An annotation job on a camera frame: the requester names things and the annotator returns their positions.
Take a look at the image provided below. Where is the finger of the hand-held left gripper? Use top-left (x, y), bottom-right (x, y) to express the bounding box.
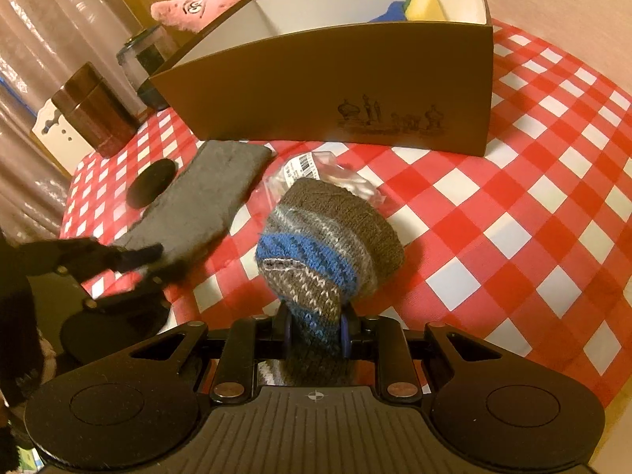
top-left (81, 261), bottom-right (187, 313)
top-left (20, 238), bottom-right (165, 276)

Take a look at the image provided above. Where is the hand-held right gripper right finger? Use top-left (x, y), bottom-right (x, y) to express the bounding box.
top-left (340, 308), bottom-right (500, 401)

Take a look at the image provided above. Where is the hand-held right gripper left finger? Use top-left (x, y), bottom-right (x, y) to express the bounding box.
top-left (129, 306), bottom-right (293, 402)

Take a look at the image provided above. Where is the grey felt cloth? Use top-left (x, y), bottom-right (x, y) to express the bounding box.
top-left (118, 141), bottom-right (273, 267)

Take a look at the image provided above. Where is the black round pad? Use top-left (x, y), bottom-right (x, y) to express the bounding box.
top-left (127, 159), bottom-right (177, 208)

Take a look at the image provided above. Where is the striped knitted sock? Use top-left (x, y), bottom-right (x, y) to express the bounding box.
top-left (254, 178), bottom-right (406, 387)

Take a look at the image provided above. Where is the clear plastic bag with label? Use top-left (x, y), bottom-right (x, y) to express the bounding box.
top-left (261, 150), bottom-right (388, 218)

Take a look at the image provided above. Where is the brown cardboard box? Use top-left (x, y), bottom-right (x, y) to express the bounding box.
top-left (148, 0), bottom-right (495, 158)

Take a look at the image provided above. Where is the blue cloth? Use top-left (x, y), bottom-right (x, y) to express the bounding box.
top-left (368, 1), bottom-right (410, 23)

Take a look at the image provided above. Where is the yellow sponge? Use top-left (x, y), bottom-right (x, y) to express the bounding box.
top-left (406, 0), bottom-right (448, 22)

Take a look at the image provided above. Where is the white wooden chair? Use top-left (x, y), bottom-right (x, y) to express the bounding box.
top-left (30, 99), bottom-right (92, 179)

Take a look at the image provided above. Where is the dark brown canister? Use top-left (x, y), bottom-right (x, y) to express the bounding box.
top-left (52, 62), bottom-right (140, 159)

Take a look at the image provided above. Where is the red checkered tablecloth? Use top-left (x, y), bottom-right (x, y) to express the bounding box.
top-left (59, 17), bottom-right (632, 406)

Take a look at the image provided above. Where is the glass jar with dark lid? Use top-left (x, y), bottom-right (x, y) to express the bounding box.
top-left (117, 24), bottom-right (181, 111)

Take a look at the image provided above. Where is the sheer patterned curtain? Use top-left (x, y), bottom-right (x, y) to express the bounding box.
top-left (0, 0), bottom-right (149, 243)

